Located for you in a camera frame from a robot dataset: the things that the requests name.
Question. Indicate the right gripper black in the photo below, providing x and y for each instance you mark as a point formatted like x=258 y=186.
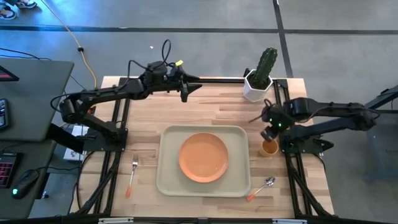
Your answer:
x=278 y=116

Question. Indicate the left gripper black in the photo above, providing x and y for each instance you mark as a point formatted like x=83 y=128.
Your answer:
x=176 y=77

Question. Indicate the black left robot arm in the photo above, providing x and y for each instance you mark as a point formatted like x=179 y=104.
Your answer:
x=109 y=91

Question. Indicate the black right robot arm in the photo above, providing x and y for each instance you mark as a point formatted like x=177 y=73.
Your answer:
x=326 y=109

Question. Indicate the orange cup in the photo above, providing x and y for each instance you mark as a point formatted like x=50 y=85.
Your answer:
x=270 y=150

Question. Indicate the orange round plate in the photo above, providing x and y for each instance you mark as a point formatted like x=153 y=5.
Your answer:
x=203 y=157

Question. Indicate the beige plastic tray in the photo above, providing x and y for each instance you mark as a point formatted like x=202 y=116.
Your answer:
x=168 y=186

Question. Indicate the white hexagonal plant pot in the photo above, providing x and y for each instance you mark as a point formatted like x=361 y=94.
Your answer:
x=253 y=93

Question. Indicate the green cactus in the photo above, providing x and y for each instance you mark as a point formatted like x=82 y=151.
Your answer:
x=265 y=67

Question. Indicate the white paper sheet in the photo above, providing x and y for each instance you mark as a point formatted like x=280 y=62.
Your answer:
x=77 y=132

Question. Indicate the dark metal stand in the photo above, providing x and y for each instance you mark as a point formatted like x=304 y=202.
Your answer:
x=385 y=95

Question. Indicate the black flat bar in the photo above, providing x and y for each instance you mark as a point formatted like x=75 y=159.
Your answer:
x=63 y=137

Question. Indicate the grey desk top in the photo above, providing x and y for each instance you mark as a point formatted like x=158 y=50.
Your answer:
x=18 y=205
x=34 y=99

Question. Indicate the person's shoe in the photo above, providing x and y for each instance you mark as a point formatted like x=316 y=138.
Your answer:
x=26 y=3
x=7 y=14

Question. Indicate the dark device with red glow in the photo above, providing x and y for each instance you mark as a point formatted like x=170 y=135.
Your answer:
x=6 y=75

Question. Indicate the black keypad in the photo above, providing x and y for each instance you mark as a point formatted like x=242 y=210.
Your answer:
x=3 y=113

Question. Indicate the black computer mouse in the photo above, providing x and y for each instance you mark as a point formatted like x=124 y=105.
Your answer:
x=25 y=184

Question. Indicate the black keyboard red backlight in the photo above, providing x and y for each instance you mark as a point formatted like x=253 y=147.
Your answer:
x=7 y=169

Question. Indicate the black aluminium table frame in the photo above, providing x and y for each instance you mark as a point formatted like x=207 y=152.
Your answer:
x=224 y=81

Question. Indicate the white frame bracket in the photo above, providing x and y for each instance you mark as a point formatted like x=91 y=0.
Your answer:
x=115 y=221

